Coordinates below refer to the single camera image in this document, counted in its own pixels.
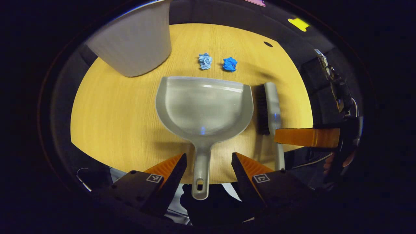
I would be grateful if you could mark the dark blue paper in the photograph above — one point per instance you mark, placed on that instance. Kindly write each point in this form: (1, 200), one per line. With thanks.
(230, 64)

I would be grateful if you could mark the grey dustpan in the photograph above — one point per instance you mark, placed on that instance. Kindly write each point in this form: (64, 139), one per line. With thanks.
(204, 110)

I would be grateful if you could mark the light blue paper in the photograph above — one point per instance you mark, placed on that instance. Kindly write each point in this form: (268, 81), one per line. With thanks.
(205, 61)

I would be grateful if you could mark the person's dark clothing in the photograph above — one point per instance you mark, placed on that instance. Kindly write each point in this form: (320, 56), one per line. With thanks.
(214, 208)

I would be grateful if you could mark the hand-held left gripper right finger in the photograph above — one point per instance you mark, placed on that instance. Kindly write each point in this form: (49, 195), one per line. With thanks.
(243, 178)

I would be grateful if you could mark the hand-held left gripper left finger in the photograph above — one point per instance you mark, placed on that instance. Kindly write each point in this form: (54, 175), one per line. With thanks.
(170, 185)

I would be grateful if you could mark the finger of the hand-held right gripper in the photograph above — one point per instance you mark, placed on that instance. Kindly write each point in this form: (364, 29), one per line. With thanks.
(305, 137)

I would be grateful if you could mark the grey garbage bin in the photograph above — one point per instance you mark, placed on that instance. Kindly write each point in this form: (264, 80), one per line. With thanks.
(136, 45)

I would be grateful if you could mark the wooden desktop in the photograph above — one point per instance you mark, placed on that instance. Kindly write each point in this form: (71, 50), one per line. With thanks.
(113, 123)

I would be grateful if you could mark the small grey broom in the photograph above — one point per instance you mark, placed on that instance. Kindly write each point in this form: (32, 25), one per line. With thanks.
(272, 104)

